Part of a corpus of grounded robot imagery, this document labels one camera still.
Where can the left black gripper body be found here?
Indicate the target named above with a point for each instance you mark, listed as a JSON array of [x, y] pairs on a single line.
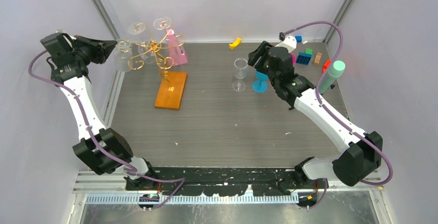
[[87, 52]]

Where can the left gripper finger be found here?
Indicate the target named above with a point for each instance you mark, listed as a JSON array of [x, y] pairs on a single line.
[[95, 42], [105, 50]]

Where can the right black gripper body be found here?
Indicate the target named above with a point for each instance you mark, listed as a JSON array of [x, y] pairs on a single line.
[[262, 64]]

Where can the clear wine glass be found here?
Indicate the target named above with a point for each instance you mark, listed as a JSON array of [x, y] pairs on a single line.
[[163, 23], [138, 35], [123, 54], [240, 73]]

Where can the blue wine glass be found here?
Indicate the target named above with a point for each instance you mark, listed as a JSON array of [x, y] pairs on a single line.
[[260, 84]]

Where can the pink wine glass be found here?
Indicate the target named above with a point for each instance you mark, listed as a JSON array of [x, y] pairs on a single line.
[[293, 59]]

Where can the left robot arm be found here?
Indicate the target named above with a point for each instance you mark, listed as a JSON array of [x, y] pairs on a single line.
[[85, 113]]

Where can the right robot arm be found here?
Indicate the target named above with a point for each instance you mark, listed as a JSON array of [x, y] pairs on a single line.
[[360, 152]]

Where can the clear wine glass top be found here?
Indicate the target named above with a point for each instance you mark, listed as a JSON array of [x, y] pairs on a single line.
[[163, 23]]

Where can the orange wooden rack base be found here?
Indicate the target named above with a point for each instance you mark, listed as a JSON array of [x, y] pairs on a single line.
[[171, 91]]

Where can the yellow toy piece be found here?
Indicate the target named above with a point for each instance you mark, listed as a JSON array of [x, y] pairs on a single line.
[[235, 44]]

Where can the blue studded toy block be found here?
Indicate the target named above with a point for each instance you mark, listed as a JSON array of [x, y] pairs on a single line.
[[303, 58]]

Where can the tan wooden block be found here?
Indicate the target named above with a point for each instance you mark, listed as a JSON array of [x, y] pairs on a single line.
[[317, 58]]

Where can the red toy piece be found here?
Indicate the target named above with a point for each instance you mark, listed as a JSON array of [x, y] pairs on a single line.
[[326, 65]]

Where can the mint green cylinder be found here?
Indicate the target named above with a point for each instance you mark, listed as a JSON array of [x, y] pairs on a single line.
[[334, 71]]

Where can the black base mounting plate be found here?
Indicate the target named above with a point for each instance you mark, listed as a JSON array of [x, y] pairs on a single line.
[[225, 182]]

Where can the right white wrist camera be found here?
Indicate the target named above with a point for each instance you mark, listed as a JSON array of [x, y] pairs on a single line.
[[289, 42]]

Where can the gold wire glass rack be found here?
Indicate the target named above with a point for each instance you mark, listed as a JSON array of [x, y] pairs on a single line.
[[160, 52]]

